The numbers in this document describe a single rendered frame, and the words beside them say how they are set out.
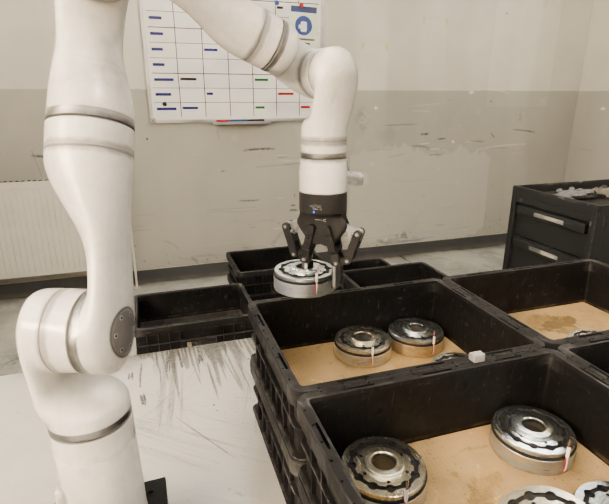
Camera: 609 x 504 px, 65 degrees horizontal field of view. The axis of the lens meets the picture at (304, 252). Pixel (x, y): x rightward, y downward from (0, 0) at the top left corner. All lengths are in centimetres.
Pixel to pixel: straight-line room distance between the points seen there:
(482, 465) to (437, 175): 358
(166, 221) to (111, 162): 299
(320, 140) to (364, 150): 311
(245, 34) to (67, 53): 21
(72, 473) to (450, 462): 46
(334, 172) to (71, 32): 37
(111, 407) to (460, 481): 43
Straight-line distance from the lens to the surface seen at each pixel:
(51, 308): 56
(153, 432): 98
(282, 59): 68
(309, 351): 92
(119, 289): 55
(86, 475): 64
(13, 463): 100
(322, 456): 55
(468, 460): 72
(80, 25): 65
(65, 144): 56
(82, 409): 60
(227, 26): 66
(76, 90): 57
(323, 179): 72
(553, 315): 119
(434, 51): 407
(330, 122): 71
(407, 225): 412
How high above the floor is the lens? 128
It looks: 18 degrees down
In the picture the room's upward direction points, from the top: straight up
